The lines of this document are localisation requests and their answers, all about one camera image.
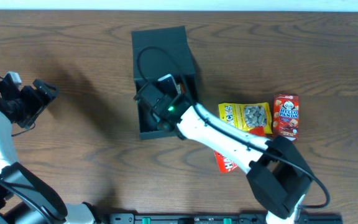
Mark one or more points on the yellow Hacks candy bag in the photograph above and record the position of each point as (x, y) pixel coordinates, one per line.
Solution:
(247, 116)

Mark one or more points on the black gift box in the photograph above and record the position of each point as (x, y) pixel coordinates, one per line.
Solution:
(156, 53)

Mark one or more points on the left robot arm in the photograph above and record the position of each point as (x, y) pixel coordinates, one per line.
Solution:
(25, 198)

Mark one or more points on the brown Pocky snack box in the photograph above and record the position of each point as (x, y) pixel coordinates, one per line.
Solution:
(182, 88)

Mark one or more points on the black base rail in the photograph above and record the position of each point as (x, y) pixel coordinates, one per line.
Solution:
(245, 218)

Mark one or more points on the red Hello Panda box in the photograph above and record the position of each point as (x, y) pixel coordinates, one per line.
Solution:
(286, 116)

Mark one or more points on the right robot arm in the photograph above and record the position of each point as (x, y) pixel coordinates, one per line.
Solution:
(277, 173)

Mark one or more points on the red Hacks candy bag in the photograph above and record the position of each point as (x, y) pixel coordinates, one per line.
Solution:
(226, 165)

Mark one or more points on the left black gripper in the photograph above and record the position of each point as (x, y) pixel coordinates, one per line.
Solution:
(36, 105)

